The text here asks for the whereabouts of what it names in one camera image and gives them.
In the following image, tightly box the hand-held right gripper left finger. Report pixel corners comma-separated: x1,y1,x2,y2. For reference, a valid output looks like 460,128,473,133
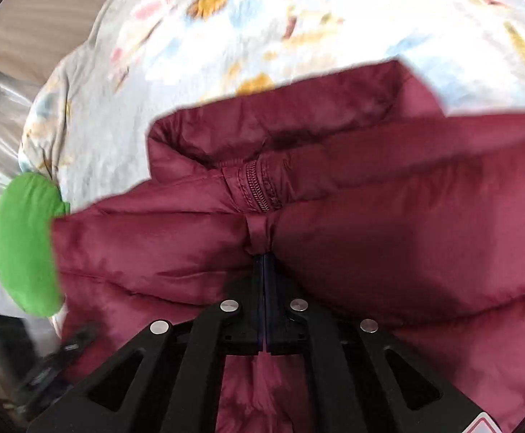
28,253,267,433

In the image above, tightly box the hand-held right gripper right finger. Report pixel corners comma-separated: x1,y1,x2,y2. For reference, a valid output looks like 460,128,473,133
266,253,489,433

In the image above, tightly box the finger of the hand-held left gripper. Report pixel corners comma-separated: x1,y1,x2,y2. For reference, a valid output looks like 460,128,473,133
16,322,103,409

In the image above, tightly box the maroon puffer jacket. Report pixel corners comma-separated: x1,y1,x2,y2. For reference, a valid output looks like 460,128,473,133
50,58,525,433

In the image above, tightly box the green cloth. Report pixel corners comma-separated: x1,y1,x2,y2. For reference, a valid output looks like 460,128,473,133
0,172,72,318

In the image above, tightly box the floral fleece blanket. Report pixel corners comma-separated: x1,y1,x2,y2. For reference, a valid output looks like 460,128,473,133
19,0,525,190

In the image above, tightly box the beige sheet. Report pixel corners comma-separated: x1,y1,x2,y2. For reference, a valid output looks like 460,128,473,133
0,0,125,88

